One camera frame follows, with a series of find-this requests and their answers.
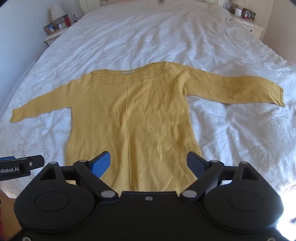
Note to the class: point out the wooden photo frame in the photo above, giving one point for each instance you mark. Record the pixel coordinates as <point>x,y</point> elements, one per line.
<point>50,28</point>
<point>251,14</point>

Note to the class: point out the yellow knit sweater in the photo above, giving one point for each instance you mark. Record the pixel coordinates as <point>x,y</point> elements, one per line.
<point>150,115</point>

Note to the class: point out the small desk clock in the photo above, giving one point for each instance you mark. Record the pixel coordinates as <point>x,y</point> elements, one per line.
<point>61,25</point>

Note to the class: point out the white embroidered bedspread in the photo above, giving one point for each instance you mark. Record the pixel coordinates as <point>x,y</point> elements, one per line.
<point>161,34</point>

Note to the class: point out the white wall socket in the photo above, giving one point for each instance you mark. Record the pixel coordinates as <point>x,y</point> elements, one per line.
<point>75,17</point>

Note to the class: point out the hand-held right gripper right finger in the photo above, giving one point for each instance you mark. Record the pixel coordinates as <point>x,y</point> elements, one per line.
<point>196,163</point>

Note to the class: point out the beige table lamp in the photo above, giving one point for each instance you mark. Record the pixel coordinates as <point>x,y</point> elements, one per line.
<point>238,3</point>

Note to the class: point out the white cylinder speaker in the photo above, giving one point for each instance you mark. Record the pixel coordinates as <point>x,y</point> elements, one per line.
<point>237,11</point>

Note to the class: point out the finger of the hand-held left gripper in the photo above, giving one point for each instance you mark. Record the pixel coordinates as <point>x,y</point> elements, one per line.
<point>35,161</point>

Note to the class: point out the red bottle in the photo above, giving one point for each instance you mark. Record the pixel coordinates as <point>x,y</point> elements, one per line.
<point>67,20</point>

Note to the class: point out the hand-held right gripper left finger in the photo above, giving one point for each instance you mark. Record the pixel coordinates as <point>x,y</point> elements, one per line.
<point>101,164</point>

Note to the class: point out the cream bedside table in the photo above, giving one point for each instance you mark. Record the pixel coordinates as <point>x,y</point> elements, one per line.
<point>52,38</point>
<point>254,29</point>

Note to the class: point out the white table lamp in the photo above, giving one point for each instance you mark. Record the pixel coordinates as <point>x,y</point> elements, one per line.
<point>56,11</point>

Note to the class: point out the white panelled door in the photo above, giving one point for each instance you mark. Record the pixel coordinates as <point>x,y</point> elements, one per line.
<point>93,5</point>

